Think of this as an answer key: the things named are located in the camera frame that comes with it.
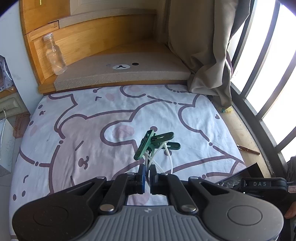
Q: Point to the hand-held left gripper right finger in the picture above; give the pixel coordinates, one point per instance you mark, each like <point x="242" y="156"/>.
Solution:
<point x="152" y="178"/>

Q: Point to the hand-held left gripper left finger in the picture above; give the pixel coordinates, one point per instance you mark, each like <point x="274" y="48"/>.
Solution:
<point x="143" y="176"/>

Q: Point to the black box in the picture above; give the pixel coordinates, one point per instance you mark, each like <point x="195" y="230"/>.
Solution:
<point x="252" y="170"/>

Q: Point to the person's right hand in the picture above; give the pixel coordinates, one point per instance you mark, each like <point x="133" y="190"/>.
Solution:
<point x="291" y="209"/>

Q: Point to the brown pen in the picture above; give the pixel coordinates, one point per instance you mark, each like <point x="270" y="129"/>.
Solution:
<point x="248" y="150"/>

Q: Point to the dark window bars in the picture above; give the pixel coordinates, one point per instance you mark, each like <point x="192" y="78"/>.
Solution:
<point x="252" y="118"/>

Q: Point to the small yellow object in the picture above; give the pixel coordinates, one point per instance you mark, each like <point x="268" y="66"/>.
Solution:
<point x="227" y="110"/>

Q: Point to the bear print bedsheet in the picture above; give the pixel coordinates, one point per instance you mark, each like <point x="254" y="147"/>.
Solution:
<point x="81" y="104"/>

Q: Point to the beige bear face cushion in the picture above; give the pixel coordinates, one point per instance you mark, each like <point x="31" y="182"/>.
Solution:
<point x="115" y="76"/>

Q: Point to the orange plastic basket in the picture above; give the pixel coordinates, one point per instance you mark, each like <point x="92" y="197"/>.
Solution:
<point x="22" y="125"/>

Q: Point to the beige curtain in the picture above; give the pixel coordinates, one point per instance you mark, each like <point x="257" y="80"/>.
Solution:
<point x="196" y="46"/>

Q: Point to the wooden window bench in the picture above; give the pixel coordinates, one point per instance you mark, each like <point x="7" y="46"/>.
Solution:
<point x="92" y="39"/>

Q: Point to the clear plastic bottle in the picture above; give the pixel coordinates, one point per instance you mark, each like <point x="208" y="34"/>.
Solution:
<point x="55" y="58"/>

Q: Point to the cream cabinet with drawers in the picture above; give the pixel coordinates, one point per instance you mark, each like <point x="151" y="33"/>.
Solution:
<point x="11" y="103"/>

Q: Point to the perforated metal rack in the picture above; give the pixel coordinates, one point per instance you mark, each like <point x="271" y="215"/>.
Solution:
<point x="3" y="67"/>

